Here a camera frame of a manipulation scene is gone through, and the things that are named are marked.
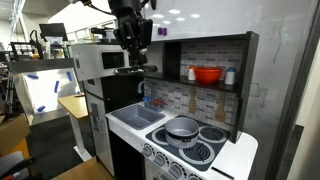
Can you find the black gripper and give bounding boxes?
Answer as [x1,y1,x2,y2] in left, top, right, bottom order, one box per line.
[113,6,154,67]

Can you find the grey toy pot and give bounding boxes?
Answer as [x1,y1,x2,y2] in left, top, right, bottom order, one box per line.
[164,116,200,149]

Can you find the grey toy faucet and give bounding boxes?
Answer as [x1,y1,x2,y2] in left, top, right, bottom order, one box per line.
[137,79,157,109]

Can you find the white toy microwave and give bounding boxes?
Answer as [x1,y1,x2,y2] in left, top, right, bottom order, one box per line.
[69,43,131,82]

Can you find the small silver freezer door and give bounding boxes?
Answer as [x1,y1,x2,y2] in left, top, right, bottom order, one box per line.
[82,78,105,99]

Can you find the white shaker red cap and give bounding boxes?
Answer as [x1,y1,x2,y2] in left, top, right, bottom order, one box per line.
[187,65,197,82]

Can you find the grey sink basin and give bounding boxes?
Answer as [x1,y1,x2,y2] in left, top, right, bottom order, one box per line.
[110,103,167,131]

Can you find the wooden spoon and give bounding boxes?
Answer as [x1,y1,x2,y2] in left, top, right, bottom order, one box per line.
[188,87,198,115]

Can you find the orange bowl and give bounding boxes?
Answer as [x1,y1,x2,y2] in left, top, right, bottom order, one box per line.
[194,66,224,84]

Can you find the wooden desk white leg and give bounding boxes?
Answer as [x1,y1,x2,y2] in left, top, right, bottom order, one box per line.
[57,94,94,163]

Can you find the black computer monitor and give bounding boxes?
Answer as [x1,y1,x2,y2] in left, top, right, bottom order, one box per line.
[38,22,69,43]

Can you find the silver fridge door with dispenser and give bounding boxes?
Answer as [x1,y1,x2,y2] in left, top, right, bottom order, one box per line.
[84,92,115,177]

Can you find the white shaker blue cap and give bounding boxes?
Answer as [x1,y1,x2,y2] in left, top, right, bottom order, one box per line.
[224,66,237,86]

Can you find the wooden spatula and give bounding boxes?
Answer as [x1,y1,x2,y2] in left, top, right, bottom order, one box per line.
[214,93,228,123]

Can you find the silver reflective board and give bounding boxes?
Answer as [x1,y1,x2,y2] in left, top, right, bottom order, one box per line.
[9,58,83,127]

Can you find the silver oven door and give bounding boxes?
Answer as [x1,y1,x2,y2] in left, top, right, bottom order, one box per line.
[144,164,178,180]

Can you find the large whiteboard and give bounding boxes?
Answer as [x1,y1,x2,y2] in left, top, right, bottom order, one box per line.
[141,0,319,180]

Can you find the white black toy kitchen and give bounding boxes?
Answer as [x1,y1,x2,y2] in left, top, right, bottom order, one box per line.
[68,30,260,180]

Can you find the brown cardboard box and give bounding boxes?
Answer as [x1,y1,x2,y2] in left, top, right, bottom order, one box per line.
[0,113,32,158]

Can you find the black chair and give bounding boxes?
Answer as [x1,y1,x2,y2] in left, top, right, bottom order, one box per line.
[0,151,44,180]

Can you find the silver pot black handle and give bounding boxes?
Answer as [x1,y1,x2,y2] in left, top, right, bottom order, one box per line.
[90,27,118,44]

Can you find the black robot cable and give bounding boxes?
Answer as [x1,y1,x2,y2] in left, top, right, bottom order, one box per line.
[79,0,116,17]

